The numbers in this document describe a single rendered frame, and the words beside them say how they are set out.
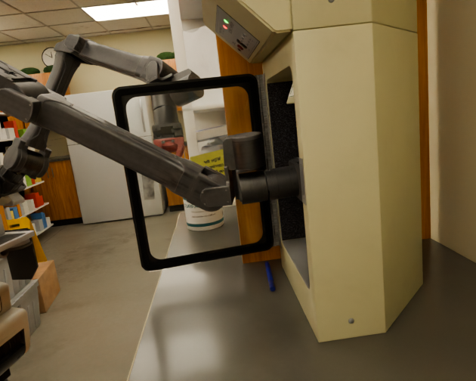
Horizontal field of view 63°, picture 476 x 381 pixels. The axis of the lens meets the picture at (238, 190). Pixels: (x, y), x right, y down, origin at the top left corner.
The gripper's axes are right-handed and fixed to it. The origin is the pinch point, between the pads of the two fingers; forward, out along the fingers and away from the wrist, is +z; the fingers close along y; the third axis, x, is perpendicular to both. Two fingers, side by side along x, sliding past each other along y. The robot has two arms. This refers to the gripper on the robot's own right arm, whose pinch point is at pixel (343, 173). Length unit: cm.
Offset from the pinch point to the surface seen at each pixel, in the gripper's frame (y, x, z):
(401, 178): -8.0, 0.8, 7.0
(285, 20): -14.9, -24.8, -10.8
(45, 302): 213, 105, -170
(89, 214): 472, 95, -215
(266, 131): 16.8, -8.6, -11.1
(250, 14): -13.7, -26.4, -15.2
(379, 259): -14.7, 11.4, -0.4
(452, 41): 18.1, -22.2, 33.0
